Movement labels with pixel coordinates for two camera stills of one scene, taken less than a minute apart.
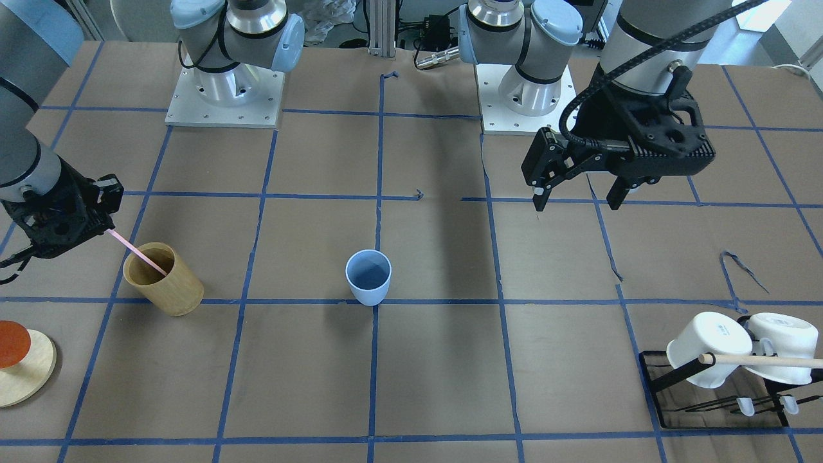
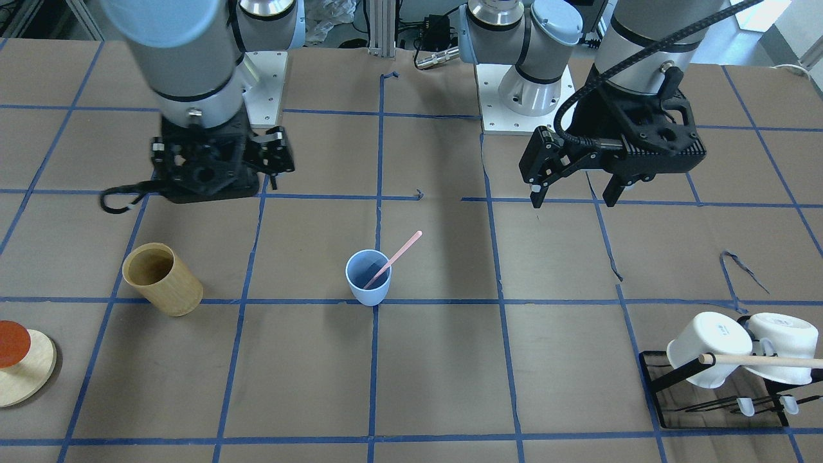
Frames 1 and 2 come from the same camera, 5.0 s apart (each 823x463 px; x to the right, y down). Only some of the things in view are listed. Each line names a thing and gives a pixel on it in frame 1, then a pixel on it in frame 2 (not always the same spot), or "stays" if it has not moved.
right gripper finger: [110, 192] to [271, 154]
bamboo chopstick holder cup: [179, 293] stays
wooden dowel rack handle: [761, 361] stays
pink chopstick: [143, 255] to [405, 247]
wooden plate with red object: [27, 379] stays
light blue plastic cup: [369, 272] stays
